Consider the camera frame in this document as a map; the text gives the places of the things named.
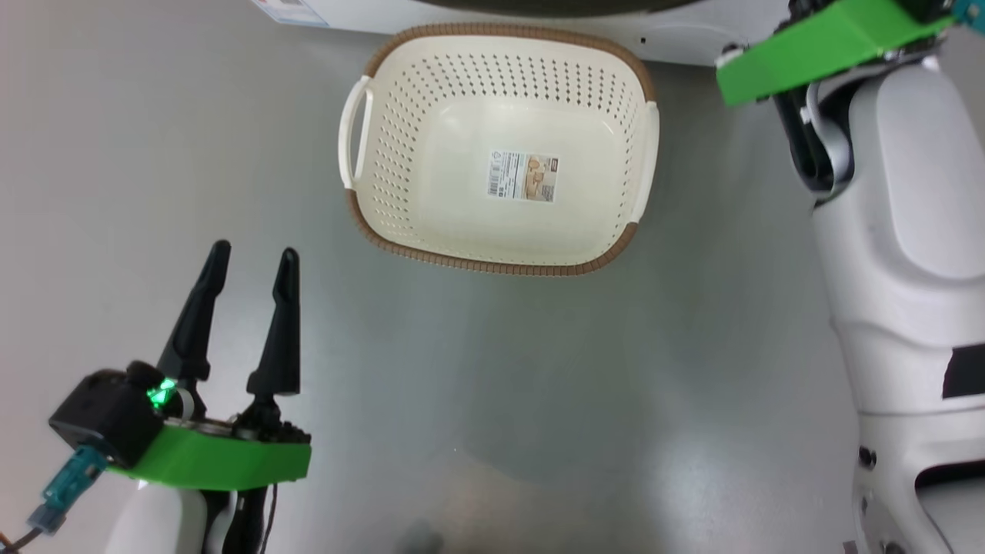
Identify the blue energy label sticker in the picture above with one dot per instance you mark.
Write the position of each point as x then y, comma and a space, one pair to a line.
291, 11

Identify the product label sticker inside basket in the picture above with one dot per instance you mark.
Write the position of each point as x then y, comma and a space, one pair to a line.
523, 177

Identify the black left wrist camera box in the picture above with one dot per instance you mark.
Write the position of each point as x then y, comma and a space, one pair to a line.
104, 415

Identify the white washing machine body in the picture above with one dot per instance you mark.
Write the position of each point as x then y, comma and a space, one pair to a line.
692, 38

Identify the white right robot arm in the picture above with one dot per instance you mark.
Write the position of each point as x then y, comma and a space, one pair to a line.
908, 231

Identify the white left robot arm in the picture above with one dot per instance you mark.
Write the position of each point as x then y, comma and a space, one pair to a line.
154, 523

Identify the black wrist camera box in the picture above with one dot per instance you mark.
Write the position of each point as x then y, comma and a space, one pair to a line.
104, 415
927, 8

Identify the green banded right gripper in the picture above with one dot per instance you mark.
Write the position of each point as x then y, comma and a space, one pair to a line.
823, 46

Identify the black round glass washer door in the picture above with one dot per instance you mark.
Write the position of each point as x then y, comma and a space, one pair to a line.
554, 6

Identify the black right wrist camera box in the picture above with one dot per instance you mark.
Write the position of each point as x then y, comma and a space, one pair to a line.
927, 8

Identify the cream basket with brown rim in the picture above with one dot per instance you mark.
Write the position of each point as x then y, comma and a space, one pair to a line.
462, 208

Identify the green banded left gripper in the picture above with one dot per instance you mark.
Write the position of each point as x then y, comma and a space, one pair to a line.
223, 462

